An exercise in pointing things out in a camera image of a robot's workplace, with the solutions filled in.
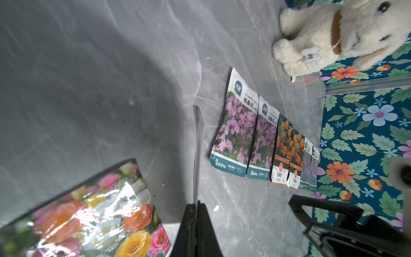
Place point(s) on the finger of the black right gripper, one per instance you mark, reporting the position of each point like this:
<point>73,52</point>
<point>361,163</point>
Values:
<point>347,237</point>

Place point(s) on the white plush dog toy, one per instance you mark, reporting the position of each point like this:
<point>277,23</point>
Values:
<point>316,37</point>

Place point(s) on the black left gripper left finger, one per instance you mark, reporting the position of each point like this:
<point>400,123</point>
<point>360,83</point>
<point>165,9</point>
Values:
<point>185,243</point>

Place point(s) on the pink cosmos seed packet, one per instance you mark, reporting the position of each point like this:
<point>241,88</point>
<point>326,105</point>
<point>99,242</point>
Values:
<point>264,145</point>

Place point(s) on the marigold seed packet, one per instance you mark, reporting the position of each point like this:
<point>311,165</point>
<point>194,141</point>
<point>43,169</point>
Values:
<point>297,145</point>
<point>282,153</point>

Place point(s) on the lavender seed packet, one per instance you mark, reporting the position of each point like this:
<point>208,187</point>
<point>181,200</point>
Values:
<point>305,174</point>
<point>313,169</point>

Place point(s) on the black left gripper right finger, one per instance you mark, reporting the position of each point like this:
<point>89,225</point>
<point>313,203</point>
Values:
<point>206,241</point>

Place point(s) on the pink flowers seed packet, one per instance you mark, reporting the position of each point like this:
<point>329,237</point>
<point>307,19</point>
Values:
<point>233,144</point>

